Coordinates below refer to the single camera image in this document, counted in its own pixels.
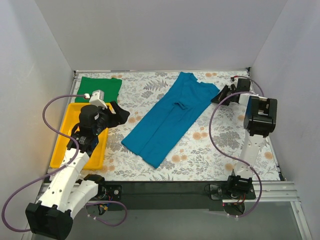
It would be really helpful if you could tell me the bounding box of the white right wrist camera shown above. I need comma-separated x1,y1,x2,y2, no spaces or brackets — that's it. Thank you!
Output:
230,75,239,88

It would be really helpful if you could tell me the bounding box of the aluminium frame rail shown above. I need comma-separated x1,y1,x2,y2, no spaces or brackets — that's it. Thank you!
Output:
37,181,301,205

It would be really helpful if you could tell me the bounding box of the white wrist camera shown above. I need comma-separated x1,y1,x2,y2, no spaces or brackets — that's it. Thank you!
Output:
230,75,239,88
84,90,108,110

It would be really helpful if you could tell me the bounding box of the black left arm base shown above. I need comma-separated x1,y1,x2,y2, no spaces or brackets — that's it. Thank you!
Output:
95,181,123,201

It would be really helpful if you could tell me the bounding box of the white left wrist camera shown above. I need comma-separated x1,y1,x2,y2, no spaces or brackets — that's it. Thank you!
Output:
84,90,108,110

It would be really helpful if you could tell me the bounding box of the blue t shirt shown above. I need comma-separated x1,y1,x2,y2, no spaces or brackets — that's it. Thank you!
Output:
121,72,220,169

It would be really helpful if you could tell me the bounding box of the yellow plastic tray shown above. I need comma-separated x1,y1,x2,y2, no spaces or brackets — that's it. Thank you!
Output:
50,103,108,171

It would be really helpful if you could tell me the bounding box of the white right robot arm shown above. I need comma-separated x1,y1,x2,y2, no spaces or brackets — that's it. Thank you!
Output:
211,75,278,179

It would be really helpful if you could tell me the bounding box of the floral patterned table mat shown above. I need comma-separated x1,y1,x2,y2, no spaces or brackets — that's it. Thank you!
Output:
49,70,282,182

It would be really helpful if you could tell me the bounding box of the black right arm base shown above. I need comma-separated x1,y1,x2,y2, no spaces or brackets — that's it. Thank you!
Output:
203,175,256,205

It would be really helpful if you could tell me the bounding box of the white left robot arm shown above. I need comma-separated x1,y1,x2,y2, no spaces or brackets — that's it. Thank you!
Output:
25,101,130,240

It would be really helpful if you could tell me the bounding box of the green folded t shirt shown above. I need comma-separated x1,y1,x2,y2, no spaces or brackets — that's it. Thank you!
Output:
76,77,122,103

